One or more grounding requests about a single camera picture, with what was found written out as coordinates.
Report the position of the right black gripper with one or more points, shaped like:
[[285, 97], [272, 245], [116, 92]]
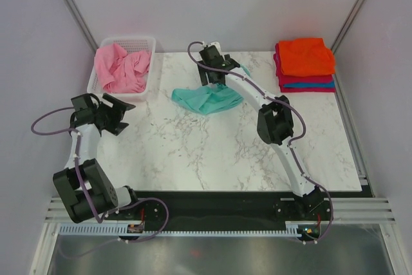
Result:
[[203, 75]]

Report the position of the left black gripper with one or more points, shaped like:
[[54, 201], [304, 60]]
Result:
[[118, 109]]

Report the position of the teal t shirt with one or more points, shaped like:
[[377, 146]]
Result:
[[207, 100]]

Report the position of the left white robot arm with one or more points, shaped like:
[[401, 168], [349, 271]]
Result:
[[84, 188]]

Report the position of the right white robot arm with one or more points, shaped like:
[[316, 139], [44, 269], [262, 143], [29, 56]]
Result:
[[278, 125]]

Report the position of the pink t shirt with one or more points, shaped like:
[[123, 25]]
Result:
[[121, 72]]

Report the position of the bottom magenta folded t shirt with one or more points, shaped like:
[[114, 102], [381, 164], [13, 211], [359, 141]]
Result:
[[306, 90]]

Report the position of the orange folded t shirt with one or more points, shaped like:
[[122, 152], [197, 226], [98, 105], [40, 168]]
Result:
[[304, 57]]

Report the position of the blue folded t shirt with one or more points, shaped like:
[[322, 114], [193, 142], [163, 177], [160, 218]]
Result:
[[310, 85]]

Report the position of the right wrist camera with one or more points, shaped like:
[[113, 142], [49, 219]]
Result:
[[215, 43]]

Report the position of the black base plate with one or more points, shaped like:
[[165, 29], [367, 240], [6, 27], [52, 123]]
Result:
[[216, 210]]

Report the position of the white slotted cable duct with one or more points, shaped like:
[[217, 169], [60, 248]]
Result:
[[134, 230]]

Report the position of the left aluminium frame post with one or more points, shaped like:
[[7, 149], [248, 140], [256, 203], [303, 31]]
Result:
[[81, 24]]

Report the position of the aluminium frame post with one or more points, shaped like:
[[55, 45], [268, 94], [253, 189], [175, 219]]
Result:
[[348, 22], [81, 24]]

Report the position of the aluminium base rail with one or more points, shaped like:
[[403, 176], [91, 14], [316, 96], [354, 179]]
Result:
[[346, 210]]

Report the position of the right aluminium frame post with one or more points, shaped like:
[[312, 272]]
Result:
[[348, 22]]

